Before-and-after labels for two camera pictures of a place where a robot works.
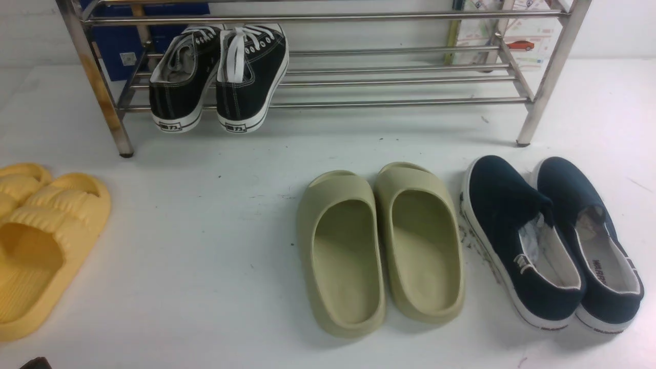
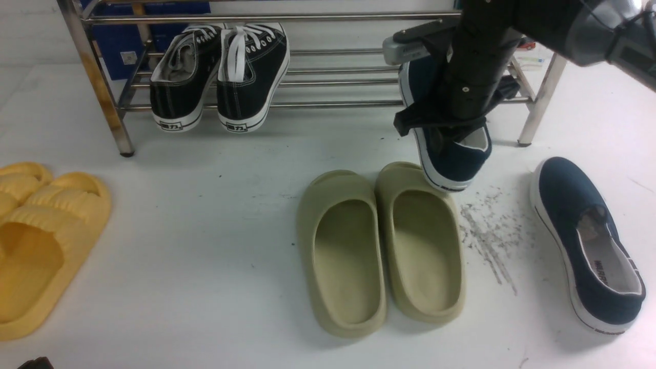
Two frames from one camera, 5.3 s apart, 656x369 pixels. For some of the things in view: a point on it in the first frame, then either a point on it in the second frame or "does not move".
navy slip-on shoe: x=536 y=262 → x=451 y=163
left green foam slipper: x=341 y=254 does not move
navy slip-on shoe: x=613 y=283 does not move
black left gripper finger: x=38 y=363 does not move
